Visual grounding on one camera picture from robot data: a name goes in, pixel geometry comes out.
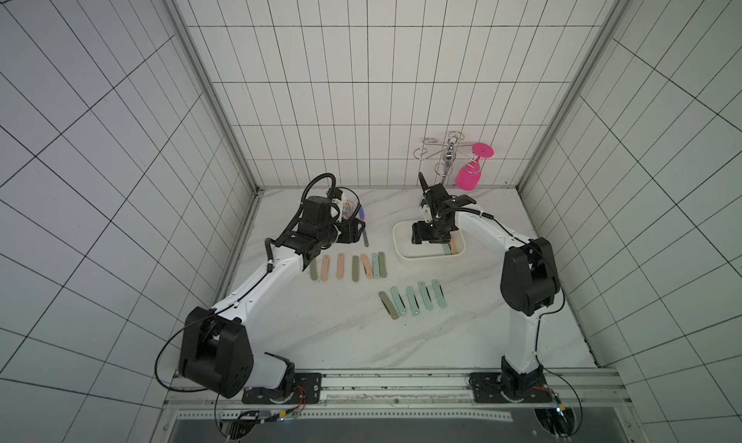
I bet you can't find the pink wine glass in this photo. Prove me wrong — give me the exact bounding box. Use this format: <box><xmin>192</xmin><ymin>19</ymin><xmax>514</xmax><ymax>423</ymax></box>
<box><xmin>455</xmin><ymin>143</ymin><xmax>495</xmax><ymax>192</ymax></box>

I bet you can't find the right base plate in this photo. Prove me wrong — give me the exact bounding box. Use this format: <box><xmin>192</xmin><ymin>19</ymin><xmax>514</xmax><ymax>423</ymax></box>
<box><xmin>469</xmin><ymin>370</ymin><xmax>553</xmax><ymax>404</ymax></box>

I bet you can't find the white plastic storage box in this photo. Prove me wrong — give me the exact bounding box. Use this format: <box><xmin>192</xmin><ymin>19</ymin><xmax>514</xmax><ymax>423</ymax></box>
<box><xmin>392</xmin><ymin>220</ymin><xmax>466</xmax><ymax>263</ymax></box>

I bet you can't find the iridescent butter knife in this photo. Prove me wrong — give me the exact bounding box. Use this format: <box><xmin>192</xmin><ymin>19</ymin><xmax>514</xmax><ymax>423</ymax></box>
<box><xmin>359</xmin><ymin>207</ymin><xmax>369</xmax><ymax>247</ymax></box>

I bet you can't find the chrome glass holder stand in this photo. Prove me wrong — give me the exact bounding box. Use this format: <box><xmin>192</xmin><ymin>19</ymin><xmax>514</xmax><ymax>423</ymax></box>
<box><xmin>413</xmin><ymin>130</ymin><xmax>466</xmax><ymax>184</ymax></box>

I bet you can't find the mint folding fruit knife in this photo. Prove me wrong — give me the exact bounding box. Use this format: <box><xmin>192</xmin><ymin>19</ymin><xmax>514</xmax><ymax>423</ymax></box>
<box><xmin>432</xmin><ymin>279</ymin><xmax>448</xmax><ymax>309</ymax></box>

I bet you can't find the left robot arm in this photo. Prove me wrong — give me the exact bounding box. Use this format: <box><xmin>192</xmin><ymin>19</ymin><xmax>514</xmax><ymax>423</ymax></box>
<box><xmin>172</xmin><ymin>173</ymin><xmax>365</xmax><ymax>398</ymax></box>

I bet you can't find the olive folding fruit knife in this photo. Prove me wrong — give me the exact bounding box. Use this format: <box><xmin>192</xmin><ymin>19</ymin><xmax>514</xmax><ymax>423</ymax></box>
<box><xmin>378</xmin><ymin>252</ymin><xmax>388</xmax><ymax>278</ymax></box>

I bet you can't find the pink folding fruit knife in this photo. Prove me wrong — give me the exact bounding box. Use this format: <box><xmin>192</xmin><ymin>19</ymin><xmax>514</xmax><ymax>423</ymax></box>
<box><xmin>361</xmin><ymin>254</ymin><xmax>374</xmax><ymax>279</ymax></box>

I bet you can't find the left base plate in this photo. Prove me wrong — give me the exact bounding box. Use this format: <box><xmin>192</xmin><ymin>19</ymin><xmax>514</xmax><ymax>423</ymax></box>
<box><xmin>242</xmin><ymin>372</ymin><xmax>323</xmax><ymax>406</ymax></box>

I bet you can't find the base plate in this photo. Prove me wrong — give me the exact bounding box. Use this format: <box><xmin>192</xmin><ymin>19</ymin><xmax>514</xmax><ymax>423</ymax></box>
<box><xmin>469</xmin><ymin>370</ymin><xmax>553</xmax><ymax>404</ymax></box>
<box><xmin>242</xmin><ymin>372</ymin><xmax>323</xmax><ymax>406</ymax></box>

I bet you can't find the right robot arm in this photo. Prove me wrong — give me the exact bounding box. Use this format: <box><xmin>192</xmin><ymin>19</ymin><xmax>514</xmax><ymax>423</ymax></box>
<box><xmin>412</xmin><ymin>174</ymin><xmax>562</xmax><ymax>402</ymax></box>

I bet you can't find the aluminium mounting rail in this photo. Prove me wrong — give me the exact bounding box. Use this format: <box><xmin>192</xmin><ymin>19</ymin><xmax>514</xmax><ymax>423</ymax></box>
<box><xmin>163</xmin><ymin>369</ymin><xmax>632</xmax><ymax>420</ymax></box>

